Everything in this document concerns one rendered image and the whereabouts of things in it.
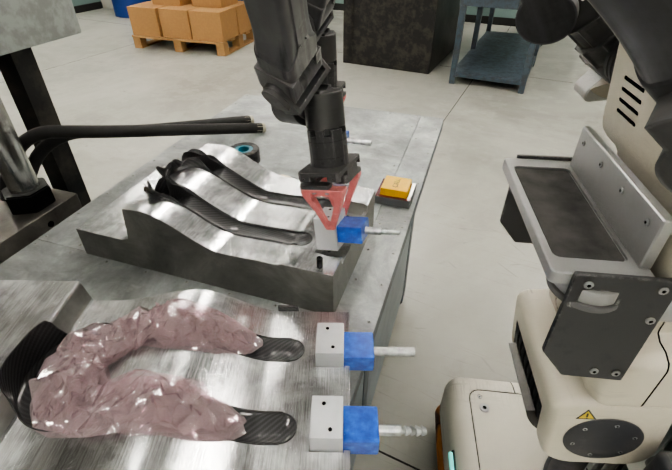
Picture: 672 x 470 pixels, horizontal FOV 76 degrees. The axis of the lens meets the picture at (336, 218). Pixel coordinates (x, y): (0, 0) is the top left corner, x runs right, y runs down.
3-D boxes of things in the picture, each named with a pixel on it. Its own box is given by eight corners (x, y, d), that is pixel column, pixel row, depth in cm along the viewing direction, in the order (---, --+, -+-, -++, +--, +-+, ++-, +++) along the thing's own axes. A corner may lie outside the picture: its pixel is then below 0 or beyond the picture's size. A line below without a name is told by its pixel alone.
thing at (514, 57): (543, 45, 522) (566, -44, 468) (524, 95, 383) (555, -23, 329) (483, 39, 547) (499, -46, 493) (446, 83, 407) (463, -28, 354)
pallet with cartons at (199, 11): (257, 39, 545) (250, -28, 502) (224, 56, 482) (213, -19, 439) (175, 32, 575) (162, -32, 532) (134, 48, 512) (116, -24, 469)
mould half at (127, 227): (373, 226, 90) (376, 169, 82) (333, 316, 70) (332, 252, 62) (169, 186, 103) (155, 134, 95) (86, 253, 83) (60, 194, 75)
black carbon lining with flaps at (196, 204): (336, 208, 83) (336, 165, 78) (305, 261, 71) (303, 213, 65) (181, 179, 92) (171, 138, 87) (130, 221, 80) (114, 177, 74)
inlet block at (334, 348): (410, 349, 62) (414, 323, 58) (414, 380, 58) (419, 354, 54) (318, 347, 62) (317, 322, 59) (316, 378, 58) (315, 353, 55)
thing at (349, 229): (404, 240, 69) (402, 209, 67) (397, 255, 65) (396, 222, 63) (327, 236, 74) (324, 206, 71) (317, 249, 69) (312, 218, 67)
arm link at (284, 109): (269, 91, 54) (306, 37, 55) (227, 88, 62) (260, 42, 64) (326, 148, 62) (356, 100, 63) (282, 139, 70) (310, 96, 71)
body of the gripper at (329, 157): (298, 185, 63) (290, 134, 60) (323, 164, 71) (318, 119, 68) (340, 186, 60) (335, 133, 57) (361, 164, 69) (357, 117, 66)
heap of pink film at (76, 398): (266, 327, 61) (261, 287, 56) (241, 457, 47) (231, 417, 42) (84, 324, 61) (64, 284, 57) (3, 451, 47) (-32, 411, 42)
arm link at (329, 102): (317, 87, 57) (349, 81, 60) (288, 86, 62) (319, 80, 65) (323, 139, 60) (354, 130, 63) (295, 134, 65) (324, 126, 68)
